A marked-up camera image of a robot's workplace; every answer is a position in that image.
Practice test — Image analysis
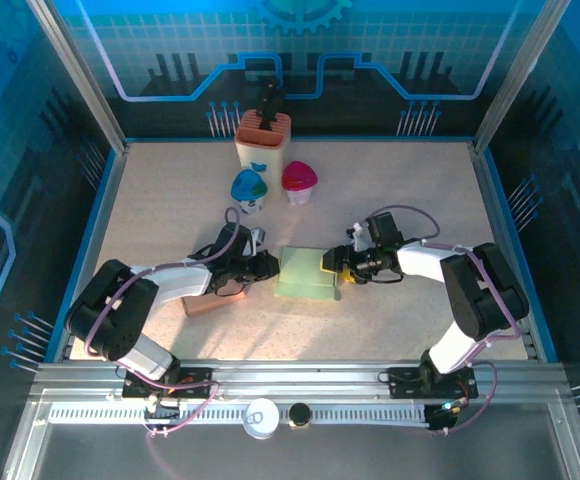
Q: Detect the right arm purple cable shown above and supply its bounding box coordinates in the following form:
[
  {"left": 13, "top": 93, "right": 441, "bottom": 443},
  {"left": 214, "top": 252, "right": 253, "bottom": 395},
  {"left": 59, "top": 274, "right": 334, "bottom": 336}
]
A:
[{"left": 364, "top": 204, "right": 524, "bottom": 435}]

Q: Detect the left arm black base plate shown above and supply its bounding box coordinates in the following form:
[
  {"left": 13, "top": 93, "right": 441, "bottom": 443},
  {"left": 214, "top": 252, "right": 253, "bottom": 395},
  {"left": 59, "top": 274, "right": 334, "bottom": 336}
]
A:
[{"left": 121, "top": 367, "right": 214, "bottom": 400}]

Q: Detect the black round knob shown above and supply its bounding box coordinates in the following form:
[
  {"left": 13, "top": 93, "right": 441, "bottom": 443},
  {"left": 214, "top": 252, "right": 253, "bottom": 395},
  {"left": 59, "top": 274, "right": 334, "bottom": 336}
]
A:
[{"left": 288, "top": 401, "right": 312, "bottom": 429}]

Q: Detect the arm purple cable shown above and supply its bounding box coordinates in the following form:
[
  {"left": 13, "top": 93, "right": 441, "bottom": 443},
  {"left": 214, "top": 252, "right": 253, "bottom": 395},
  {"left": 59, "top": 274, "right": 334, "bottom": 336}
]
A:
[
  {"left": 364, "top": 204, "right": 524, "bottom": 435},
  {"left": 83, "top": 206, "right": 242, "bottom": 441}
]

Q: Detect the right aluminium frame post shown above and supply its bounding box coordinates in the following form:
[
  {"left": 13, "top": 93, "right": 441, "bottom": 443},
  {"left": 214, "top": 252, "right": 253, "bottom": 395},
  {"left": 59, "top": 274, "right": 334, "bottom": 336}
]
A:
[{"left": 472, "top": 0, "right": 566, "bottom": 154}]

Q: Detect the white cup pink lid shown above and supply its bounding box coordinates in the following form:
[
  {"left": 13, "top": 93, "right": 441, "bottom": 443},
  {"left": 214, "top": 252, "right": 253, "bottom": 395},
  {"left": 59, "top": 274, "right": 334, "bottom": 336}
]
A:
[{"left": 281, "top": 160, "right": 319, "bottom": 206}]

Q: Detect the green paper box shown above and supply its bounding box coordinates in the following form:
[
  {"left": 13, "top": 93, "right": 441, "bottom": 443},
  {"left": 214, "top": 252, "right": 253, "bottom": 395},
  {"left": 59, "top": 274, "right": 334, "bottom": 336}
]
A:
[{"left": 273, "top": 245, "right": 344, "bottom": 303}]

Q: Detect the left aluminium frame post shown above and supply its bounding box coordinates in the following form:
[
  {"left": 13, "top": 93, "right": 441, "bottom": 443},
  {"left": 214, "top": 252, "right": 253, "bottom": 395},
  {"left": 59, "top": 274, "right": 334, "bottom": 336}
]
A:
[{"left": 27, "top": 0, "right": 131, "bottom": 154}]

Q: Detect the pink paper box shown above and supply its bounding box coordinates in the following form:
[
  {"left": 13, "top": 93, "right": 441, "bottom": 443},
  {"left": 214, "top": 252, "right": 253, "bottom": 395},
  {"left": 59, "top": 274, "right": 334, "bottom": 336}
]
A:
[{"left": 179, "top": 289, "right": 247, "bottom": 318}]

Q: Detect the cream knife block orange top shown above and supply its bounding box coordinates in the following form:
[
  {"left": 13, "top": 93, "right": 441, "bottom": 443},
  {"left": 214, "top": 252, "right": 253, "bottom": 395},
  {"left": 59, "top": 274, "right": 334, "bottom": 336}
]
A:
[{"left": 234, "top": 110, "right": 293, "bottom": 184}]

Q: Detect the aluminium front rail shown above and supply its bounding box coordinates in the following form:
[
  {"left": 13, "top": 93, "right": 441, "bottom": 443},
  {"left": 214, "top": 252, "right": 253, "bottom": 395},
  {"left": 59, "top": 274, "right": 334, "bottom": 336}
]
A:
[{"left": 29, "top": 359, "right": 566, "bottom": 401}]

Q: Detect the white slotted cable duct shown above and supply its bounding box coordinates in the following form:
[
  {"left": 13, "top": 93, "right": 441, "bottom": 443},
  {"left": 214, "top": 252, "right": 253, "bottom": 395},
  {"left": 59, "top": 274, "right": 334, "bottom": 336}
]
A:
[{"left": 48, "top": 403, "right": 431, "bottom": 427}]

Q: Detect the black knife handle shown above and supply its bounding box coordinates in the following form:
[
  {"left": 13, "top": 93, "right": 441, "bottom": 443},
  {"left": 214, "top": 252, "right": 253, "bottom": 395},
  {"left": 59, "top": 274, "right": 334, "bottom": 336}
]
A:
[{"left": 255, "top": 77, "right": 287, "bottom": 134}]

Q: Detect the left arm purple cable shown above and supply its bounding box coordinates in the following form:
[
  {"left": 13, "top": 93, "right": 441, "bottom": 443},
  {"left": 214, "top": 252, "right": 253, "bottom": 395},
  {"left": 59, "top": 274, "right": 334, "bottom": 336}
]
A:
[{"left": 83, "top": 206, "right": 242, "bottom": 441}]

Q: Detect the aluminium frame post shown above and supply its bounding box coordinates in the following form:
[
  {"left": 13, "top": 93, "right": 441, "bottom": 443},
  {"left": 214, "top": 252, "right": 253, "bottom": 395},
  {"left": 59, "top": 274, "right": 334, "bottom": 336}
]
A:
[
  {"left": 472, "top": 0, "right": 566, "bottom": 154},
  {"left": 27, "top": 0, "right": 131, "bottom": 154}
]

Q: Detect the white cup blue lid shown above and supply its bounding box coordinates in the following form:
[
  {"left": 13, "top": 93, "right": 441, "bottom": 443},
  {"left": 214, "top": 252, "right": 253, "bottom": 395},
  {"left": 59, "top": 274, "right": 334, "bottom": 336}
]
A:
[{"left": 230, "top": 168, "right": 270, "bottom": 215}]

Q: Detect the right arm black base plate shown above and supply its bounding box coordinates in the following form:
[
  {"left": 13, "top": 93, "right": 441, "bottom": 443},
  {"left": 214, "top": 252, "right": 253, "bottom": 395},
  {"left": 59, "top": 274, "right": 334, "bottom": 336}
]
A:
[{"left": 387, "top": 366, "right": 479, "bottom": 400}]

